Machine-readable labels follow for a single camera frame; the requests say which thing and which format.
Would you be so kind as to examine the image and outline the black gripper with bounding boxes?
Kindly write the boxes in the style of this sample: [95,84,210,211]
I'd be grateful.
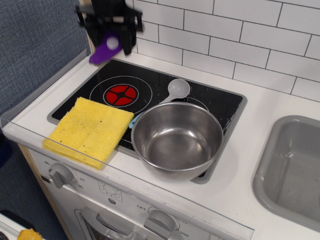
[75,0,144,56]

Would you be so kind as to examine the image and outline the purple toy eggplant slice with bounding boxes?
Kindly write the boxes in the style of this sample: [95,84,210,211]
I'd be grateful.
[89,30,123,65]

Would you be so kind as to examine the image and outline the black toy stovetop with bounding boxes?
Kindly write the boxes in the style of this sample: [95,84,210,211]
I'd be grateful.
[47,58,248,185]

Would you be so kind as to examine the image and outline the grey measuring spoon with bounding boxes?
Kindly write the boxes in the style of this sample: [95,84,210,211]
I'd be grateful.
[159,78,191,105]

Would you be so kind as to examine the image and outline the yellow folded cloth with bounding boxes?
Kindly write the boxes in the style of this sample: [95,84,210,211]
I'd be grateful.
[42,97,134,170]

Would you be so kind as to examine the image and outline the stainless steel pot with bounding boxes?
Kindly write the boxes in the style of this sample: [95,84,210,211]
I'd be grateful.
[131,102,224,181]

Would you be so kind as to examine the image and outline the left grey oven knob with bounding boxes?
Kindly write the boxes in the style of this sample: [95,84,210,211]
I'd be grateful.
[48,163,74,189]

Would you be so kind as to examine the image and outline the grey oven knob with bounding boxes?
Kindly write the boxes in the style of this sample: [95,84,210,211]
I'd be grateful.
[143,210,176,240]
[48,163,74,189]

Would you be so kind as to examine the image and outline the right grey oven knob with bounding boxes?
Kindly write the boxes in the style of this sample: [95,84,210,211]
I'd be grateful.
[143,210,176,240]

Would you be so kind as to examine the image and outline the yellow object bottom left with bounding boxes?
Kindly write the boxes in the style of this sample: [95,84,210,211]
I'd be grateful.
[17,228,43,240]

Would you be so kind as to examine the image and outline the grey toy sink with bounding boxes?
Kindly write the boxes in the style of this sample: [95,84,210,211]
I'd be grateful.
[252,115,320,232]

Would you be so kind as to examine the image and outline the light blue plastic handle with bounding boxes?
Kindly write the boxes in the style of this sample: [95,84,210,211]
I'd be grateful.
[128,113,143,129]

